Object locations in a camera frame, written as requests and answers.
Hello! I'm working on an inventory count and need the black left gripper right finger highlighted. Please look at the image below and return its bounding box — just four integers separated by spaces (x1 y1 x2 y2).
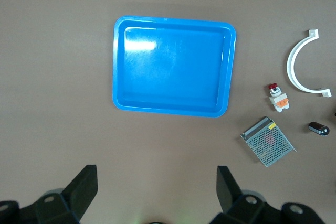
209 165 325 224

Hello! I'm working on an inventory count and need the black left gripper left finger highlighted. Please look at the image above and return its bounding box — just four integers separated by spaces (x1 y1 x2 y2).
0 165 99 224

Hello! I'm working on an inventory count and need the black cylindrical capacitor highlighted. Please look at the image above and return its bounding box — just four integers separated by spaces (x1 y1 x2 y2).
308 121 330 136

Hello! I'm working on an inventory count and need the perforated metal power supply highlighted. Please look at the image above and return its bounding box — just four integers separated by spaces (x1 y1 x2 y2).
240 116 298 168

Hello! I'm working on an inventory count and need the blue plastic tray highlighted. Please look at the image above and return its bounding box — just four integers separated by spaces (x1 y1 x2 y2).
111 16 238 119

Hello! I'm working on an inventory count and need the white curved pipe clamp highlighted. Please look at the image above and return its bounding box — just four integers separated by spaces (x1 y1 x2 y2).
286 28 332 98

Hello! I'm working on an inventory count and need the red emergency stop button switch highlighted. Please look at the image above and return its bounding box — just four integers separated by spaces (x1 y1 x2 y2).
267 83 291 113

